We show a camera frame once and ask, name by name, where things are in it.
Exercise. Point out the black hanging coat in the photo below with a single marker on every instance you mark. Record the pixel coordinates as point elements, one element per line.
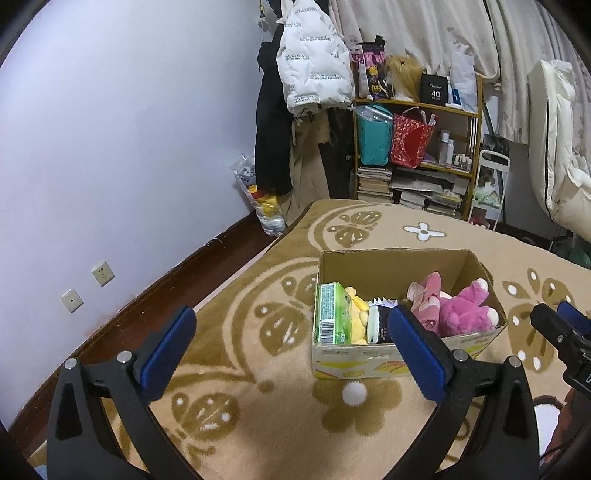
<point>273,123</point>

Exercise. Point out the white puffer jacket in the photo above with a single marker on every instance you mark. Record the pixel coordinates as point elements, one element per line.
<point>313,61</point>

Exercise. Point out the white bedding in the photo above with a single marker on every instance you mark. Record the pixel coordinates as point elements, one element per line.
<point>560,177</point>

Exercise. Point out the teal bag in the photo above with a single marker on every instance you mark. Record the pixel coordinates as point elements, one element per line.
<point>375,130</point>

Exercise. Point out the cardboard box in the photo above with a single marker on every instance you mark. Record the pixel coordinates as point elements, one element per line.
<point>388,273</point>

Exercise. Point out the lower wall socket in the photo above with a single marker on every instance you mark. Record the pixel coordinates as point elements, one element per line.
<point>71,300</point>

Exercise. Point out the yellow plush toy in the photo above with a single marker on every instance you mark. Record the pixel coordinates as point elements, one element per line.
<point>359,312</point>

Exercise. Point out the black Face tissue pack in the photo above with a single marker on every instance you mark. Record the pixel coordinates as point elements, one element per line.
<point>378,325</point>

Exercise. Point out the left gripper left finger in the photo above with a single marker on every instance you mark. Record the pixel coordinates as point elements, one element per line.
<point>81,443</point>

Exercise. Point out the beige hanging coat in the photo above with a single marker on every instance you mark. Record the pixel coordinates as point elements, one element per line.
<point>307,171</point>

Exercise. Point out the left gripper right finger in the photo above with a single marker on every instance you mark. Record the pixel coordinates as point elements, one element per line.
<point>504,441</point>

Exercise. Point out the pink plastic bag roll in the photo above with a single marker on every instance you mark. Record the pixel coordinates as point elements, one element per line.
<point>425,297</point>

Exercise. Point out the green tissue pack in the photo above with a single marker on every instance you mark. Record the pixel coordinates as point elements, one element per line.
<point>333,320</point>

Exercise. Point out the white metal rack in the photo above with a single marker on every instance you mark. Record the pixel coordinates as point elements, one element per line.
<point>489,192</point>

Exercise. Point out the clear bag of toys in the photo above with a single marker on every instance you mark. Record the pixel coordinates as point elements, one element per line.
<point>264,202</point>

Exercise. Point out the beige curtain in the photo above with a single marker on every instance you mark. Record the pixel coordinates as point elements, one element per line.
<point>505,38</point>

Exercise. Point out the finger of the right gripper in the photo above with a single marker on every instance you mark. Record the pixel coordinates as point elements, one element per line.
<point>573,348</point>
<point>574,318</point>

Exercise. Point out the blonde wig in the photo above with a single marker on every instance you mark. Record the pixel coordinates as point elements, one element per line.
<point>405,75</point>

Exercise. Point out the black box with 40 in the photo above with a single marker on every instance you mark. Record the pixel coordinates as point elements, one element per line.
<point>434,90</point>

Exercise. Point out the pink plush bear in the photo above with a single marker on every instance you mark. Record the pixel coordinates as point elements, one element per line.
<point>466,313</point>

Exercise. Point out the wooden shelf unit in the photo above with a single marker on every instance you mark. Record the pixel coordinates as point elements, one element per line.
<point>436,138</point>

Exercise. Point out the white-haired blindfold plush doll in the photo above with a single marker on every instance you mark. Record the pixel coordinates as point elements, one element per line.
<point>383,302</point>

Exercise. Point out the wall socket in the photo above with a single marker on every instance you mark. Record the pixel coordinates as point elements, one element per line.
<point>103,274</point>
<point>71,300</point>

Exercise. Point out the stack of books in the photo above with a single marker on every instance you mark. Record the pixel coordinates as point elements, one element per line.
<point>374,184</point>

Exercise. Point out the red gift bag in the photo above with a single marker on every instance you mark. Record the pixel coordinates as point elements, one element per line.
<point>412,132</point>

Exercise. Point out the upper wall socket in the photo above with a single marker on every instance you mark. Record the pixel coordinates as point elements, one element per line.
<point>103,274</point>

